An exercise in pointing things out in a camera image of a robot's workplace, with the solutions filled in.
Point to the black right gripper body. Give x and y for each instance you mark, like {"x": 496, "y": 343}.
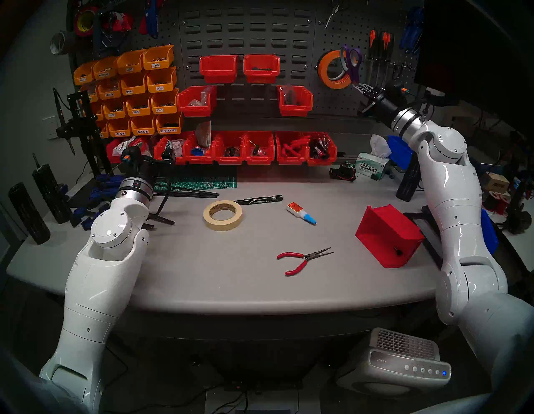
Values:
{"x": 383, "y": 109}

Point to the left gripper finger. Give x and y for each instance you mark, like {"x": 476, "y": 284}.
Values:
{"x": 168, "y": 150}
{"x": 119, "y": 149}

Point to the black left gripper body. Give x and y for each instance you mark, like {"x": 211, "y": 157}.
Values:
{"x": 150, "y": 163}

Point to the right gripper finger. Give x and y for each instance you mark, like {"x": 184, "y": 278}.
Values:
{"x": 367, "y": 107}
{"x": 369, "y": 91}

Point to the orange tape roll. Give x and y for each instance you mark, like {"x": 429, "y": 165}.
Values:
{"x": 323, "y": 73}

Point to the black tape roll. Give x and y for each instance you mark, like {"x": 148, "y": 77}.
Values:
{"x": 319, "y": 62}

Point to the beige masking tape roll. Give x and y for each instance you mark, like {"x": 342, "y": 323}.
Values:
{"x": 208, "y": 219}

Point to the glue bottle with blue cap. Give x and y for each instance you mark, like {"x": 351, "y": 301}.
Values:
{"x": 297, "y": 210}

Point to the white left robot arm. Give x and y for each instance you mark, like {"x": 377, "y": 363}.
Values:
{"x": 100, "y": 275}

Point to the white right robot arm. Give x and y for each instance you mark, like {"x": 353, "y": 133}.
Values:
{"x": 454, "y": 200}

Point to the grey pegboard back panel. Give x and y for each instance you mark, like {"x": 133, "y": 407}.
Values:
{"x": 271, "y": 37}

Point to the red yellow tape roll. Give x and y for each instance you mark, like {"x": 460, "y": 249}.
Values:
{"x": 79, "y": 21}

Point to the clear plastic hardware bag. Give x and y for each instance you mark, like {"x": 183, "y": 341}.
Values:
{"x": 180, "y": 147}

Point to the red plastic storage bin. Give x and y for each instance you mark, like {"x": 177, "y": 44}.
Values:
{"x": 179, "y": 161}
{"x": 321, "y": 162}
{"x": 388, "y": 233}
{"x": 109, "y": 158}
{"x": 198, "y": 160}
{"x": 196, "y": 109}
{"x": 261, "y": 75}
{"x": 295, "y": 110}
{"x": 290, "y": 160}
{"x": 258, "y": 160}
{"x": 149, "y": 146}
{"x": 217, "y": 69}
{"x": 228, "y": 160}

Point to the yellow plastic parts bin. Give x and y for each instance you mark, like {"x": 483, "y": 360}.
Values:
{"x": 161, "y": 80}
{"x": 114, "y": 109}
{"x": 164, "y": 102}
{"x": 143, "y": 126}
{"x": 83, "y": 75}
{"x": 92, "y": 94}
{"x": 104, "y": 131}
{"x": 109, "y": 89}
{"x": 133, "y": 85}
{"x": 104, "y": 69}
{"x": 157, "y": 57}
{"x": 130, "y": 62}
{"x": 138, "y": 106}
{"x": 169, "y": 124}
{"x": 98, "y": 112}
{"x": 119, "y": 129}

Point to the small blue plastic part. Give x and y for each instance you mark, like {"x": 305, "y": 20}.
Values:
{"x": 198, "y": 151}

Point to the black carabiner hook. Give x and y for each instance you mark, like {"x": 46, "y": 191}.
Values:
{"x": 395, "y": 71}

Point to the pile of blue clamps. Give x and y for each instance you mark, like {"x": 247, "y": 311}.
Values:
{"x": 102, "y": 185}

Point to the black metal fixture stand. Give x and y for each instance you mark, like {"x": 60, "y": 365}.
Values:
{"x": 83, "y": 125}

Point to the blue plastic storage bin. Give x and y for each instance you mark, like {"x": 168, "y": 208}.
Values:
{"x": 398, "y": 150}
{"x": 488, "y": 233}

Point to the green cutting mat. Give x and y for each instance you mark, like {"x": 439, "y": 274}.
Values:
{"x": 204, "y": 182}

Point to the black tripod rods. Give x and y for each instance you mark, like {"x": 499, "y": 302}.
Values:
{"x": 196, "y": 193}

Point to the clear plastic parts bag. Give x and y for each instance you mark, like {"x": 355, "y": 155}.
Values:
{"x": 200, "y": 100}
{"x": 290, "y": 95}

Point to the Kimtech tissue box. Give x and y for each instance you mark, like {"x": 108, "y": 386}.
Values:
{"x": 371, "y": 169}

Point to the black battery holder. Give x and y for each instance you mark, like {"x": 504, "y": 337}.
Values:
{"x": 344, "y": 173}

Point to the black soldering iron pen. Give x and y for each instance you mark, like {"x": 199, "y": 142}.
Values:
{"x": 59, "y": 106}

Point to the black cylindrical tool holder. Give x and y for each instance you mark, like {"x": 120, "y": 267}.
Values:
{"x": 29, "y": 217}
{"x": 409, "y": 183}
{"x": 52, "y": 194}

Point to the small silver scissors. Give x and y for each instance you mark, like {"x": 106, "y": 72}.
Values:
{"x": 332, "y": 14}

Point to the black marker pen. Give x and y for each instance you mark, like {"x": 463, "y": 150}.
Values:
{"x": 260, "y": 200}

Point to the black bar clamp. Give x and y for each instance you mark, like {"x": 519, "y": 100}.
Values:
{"x": 104, "y": 41}

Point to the black computer monitor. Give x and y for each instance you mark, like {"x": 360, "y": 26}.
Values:
{"x": 479, "y": 41}

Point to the small cardboard box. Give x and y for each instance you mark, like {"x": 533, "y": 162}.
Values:
{"x": 496, "y": 183}

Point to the black desktop device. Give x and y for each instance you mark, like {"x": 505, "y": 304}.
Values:
{"x": 517, "y": 217}

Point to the white side table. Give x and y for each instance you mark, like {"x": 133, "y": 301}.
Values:
{"x": 523, "y": 250}

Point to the black power strip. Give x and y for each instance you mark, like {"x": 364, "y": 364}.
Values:
{"x": 267, "y": 384}

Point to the white Coway air purifier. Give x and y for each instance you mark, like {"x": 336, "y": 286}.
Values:
{"x": 384, "y": 363}

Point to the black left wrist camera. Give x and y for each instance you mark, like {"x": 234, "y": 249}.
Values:
{"x": 130, "y": 157}

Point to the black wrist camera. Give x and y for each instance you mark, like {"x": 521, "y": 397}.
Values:
{"x": 396, "y": 92}
{"x": 130, "y": 157}

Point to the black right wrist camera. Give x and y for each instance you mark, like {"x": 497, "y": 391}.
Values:
{"x": 396, "y": 92}

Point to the black printed frame part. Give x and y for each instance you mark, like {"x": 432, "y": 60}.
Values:
{"x": 417, "y": 217}

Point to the grey duct tape roll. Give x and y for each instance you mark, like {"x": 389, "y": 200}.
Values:
{"x": 66, "y": 41}

